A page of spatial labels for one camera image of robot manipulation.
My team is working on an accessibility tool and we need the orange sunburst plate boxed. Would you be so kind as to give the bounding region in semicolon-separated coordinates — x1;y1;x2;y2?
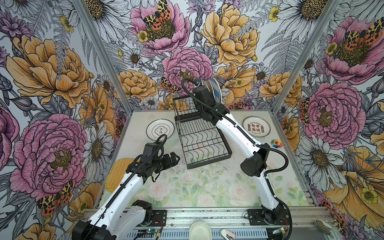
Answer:
202;80;213;92

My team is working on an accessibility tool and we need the blue white striped plate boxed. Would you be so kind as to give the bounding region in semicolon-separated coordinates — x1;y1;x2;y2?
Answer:
209;78;222;104

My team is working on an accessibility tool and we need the red character white plate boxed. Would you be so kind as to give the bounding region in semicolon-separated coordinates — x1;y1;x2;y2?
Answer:
243;116;271;138

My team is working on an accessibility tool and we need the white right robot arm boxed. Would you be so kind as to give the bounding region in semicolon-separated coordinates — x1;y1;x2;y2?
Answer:
181;78;289;225

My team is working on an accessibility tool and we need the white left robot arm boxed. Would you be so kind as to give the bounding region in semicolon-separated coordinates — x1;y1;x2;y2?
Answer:
72;134;180;240

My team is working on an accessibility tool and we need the yellow woven placemat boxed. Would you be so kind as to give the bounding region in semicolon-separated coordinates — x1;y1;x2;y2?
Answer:
105;158;134;193

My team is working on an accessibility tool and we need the white grey emblem plate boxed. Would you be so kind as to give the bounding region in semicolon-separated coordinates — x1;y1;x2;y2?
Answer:
146;119;175;140

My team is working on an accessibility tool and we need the white round bowl below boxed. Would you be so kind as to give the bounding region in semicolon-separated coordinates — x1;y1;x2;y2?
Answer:
189;222;213;240

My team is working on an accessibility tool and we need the rainbow sunflower plush toy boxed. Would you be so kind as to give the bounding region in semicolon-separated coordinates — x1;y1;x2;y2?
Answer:
271;139;288;149

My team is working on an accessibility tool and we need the small white pink object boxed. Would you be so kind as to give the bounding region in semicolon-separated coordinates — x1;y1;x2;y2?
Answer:
221;229;236;240

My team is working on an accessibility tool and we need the black wire dish rack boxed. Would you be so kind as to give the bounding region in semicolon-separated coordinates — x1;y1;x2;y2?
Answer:
173;96;232;170

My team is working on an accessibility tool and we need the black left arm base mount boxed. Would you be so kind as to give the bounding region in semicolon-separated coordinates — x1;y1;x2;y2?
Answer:
132;200;167;227

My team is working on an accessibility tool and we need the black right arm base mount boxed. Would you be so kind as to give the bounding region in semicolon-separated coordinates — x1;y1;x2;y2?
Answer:
244;206;292;226

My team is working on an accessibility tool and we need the grey clamp handle right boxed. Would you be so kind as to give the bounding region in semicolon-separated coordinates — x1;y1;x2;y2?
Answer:
314;219;332;236

